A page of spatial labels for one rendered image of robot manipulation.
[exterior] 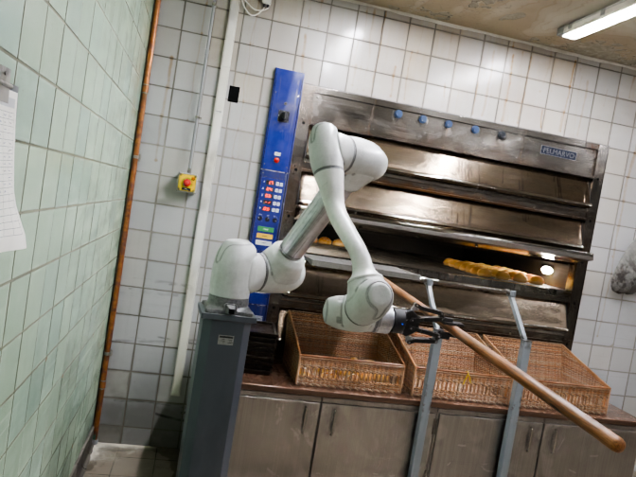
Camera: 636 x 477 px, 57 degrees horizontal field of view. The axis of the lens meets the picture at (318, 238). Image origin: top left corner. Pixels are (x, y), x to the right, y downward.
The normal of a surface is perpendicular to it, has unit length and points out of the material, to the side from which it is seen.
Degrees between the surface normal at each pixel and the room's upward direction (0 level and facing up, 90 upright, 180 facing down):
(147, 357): 90
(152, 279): 90
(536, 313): 70
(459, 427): 90
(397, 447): 90
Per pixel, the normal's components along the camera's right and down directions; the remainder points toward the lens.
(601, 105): 0.19, 0.08
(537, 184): 0.24, -0.27
